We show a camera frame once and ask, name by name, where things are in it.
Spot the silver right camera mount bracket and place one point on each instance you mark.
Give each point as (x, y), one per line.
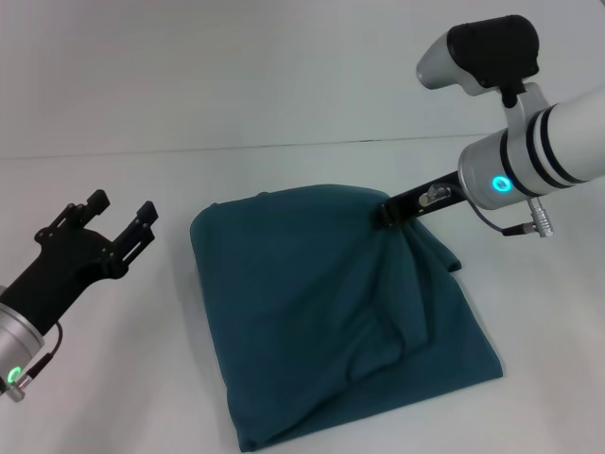
(524, 106)

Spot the teal FREE print t-shirt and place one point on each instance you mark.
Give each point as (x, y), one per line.
(331, 307)

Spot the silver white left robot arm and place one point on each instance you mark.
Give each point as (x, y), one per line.
(16, 340)

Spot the small silver wrist stud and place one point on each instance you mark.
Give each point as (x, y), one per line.
(432, 196)

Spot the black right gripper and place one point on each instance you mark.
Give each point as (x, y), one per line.
(425, 201)

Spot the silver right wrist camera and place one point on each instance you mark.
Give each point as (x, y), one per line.
(482, 52)

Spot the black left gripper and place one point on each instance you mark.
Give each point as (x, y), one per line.
(66, 279)

